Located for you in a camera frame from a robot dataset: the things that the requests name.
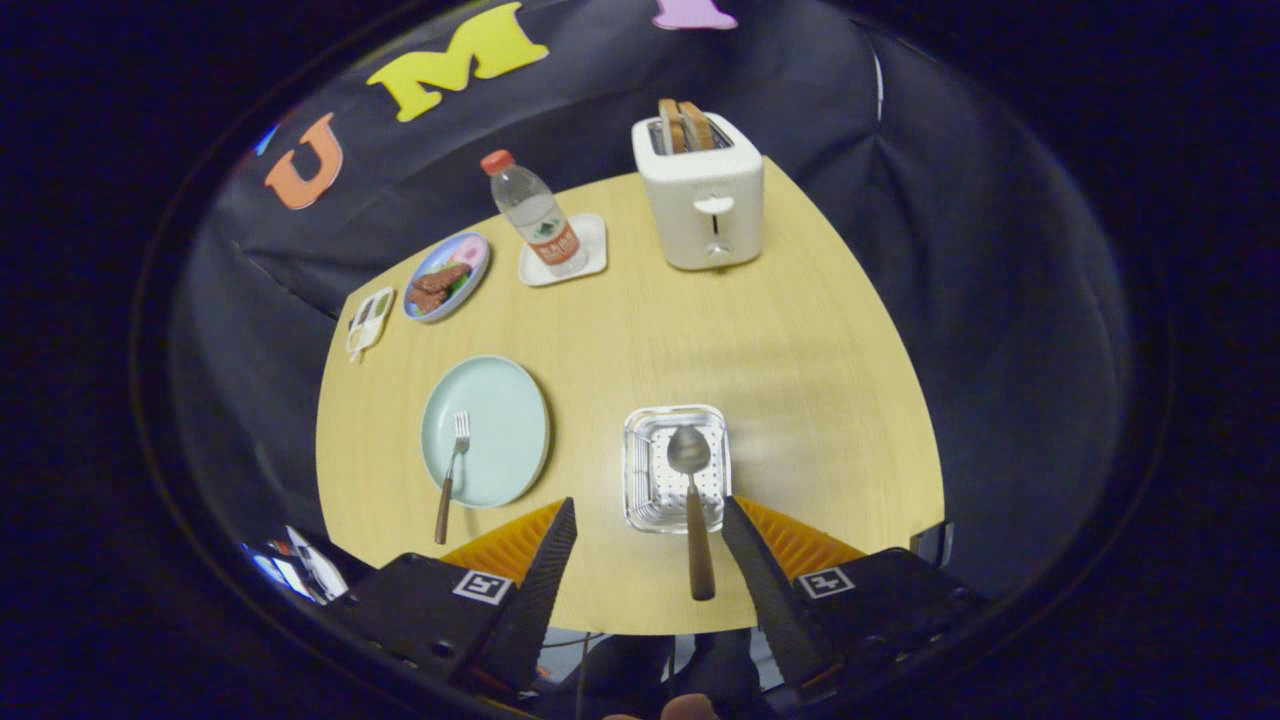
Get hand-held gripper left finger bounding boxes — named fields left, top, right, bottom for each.
left=330, top=497, right=579, bottom=701

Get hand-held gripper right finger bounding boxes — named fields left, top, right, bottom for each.
left=720, top=495, right=986, bottom=696

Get spoon with wooden handle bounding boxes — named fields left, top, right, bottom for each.
left=666, top=425, right=718, bottom=602

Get fork with wooden handle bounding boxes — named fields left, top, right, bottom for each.
left=433, top=411, right=472, bottom=546

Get person's dark clothing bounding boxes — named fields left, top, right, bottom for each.
left=540, top=630, right=781, bottom=720

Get light green plate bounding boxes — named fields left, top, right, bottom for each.
left=420, top=355, right=552, bottom=510

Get white divided sauce dish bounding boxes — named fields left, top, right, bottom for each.
left=345, top=287, right=396, bottom=364

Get brown meat pieces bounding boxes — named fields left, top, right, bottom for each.
left=407, top=262, right=471, bottom=314

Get blue plate with food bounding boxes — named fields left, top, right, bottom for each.
left=402, top=231, right=492, bottom=323

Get white square coaster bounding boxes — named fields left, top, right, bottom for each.
left=517, top=212, right=609, bottom=288

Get black backdrop cloth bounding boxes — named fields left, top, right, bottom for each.
left=165, top=0, right=1136, bottom=601

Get clear water bottle red cap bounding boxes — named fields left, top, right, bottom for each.
left=480, top=149, right=590, bottom=278

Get white toaster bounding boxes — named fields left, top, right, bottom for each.
left=631, top=111, right=766, bottom=272

